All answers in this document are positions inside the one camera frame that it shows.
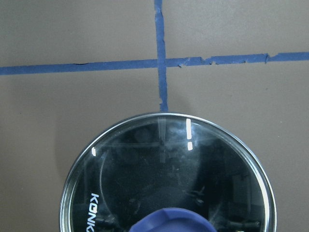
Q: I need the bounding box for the glass lid with blue knob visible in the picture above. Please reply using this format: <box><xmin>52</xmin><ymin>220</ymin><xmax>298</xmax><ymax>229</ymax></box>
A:
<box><xmin>59</xmin><ymin>112</ymin><xmax>277</xmax><ymax>232</ymax></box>

